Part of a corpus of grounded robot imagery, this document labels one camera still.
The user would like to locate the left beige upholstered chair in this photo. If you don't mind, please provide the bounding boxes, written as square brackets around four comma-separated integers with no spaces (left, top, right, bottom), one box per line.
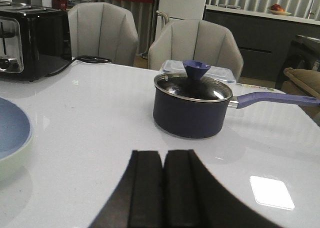
[67,3,139,66]

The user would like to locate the black and chrome toaster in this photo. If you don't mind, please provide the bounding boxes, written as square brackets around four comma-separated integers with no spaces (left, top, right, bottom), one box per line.
[0,1,72,81]

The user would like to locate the dark kitchen counter cabinet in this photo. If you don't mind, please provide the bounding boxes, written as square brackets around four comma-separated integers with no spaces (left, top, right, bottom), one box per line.
[203,5,320,82]

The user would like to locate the blue bowl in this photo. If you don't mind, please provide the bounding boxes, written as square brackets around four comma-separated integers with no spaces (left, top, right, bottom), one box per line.
[0,98,32,159]

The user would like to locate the right beige upholstered chair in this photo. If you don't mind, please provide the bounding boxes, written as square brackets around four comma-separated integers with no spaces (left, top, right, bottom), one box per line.
[148,20,244,80]

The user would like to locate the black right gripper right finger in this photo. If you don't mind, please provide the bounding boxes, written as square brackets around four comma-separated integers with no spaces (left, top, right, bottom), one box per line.
[164,150,277,227]

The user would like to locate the brown cushion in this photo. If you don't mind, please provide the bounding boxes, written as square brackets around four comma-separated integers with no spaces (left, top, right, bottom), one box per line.
[283,67,320,118]

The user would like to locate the fruit plate on counter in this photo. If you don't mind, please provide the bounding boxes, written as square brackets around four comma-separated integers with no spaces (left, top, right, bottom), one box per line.
[268,4,291,16]

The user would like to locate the dark blue saucepan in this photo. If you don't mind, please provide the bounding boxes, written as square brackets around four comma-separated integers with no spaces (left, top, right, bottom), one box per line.
[153,90,320,138]

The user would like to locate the red box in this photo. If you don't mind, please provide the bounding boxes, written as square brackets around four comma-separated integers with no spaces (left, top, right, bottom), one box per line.
[51,0,68,11]

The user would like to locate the beige upholstered chair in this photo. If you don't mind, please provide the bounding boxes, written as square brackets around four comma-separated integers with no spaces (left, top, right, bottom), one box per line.
[148,20,244,80]
[67,3,139,66]

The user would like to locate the green bowl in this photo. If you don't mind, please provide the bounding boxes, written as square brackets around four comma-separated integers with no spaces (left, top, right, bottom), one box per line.
[0,126,33,181]

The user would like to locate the white cabinet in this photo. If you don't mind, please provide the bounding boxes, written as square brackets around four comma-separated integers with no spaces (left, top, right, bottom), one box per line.
[155,0,206,37]

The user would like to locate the glass pot lid blue knob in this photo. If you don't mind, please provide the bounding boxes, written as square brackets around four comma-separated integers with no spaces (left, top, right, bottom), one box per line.
[154,60,233,103]

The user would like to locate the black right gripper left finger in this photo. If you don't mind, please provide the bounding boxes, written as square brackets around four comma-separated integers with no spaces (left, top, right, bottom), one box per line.
[89,150,164,227]

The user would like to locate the black toaster power cord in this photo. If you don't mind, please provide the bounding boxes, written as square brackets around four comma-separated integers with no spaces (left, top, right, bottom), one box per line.
[44,55,113,77]

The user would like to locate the clear plastic container blue clips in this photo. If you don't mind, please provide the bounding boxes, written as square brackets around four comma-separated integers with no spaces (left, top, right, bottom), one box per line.
[159,60,236,83]

